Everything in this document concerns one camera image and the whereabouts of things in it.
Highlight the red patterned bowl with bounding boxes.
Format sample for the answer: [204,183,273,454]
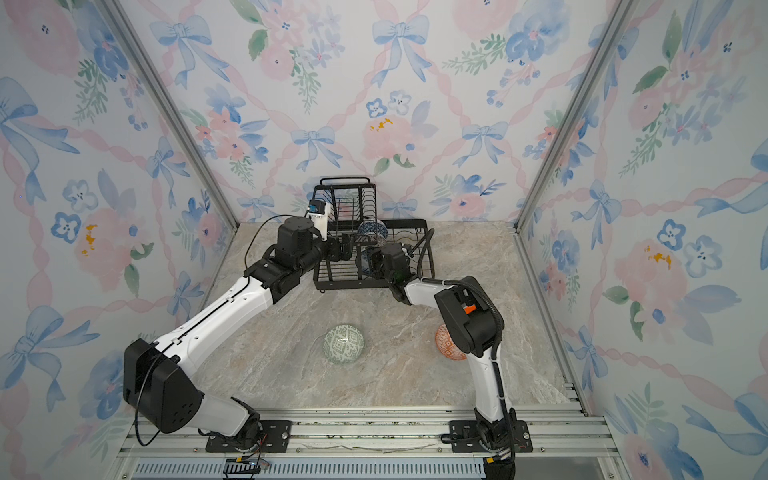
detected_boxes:
[435,325,467,361]

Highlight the right corner aluminium profile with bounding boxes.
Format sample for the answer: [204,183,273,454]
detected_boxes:
[515,0,636,235]

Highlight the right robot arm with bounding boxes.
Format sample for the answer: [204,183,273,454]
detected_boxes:
[358,244,512,451]

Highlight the black wire dish rack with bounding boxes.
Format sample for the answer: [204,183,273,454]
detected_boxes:
[310,176,435,292]

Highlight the dark blue patterned bowl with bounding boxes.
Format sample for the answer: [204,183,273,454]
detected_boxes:
[357,219,389,241]

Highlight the left corner aluminium profile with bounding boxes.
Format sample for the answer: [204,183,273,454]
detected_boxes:
[95,0,239,229]

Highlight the green patterned bowl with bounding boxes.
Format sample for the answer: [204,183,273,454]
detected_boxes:
[323,324,365,365]

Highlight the aluminium mounting rail frame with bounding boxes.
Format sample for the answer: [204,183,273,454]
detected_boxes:
[106,402,629,479]

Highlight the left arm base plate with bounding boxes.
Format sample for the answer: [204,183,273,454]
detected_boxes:
[205,420,293,454]

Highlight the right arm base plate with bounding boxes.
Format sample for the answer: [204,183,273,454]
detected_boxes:
[441,419,534,454]

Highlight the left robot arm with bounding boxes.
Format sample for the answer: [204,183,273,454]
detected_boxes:
[123,214,353,452]

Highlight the corner aluminium profile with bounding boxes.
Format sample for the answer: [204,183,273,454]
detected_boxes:
[95,0,239,229]
[515,0,636,235]

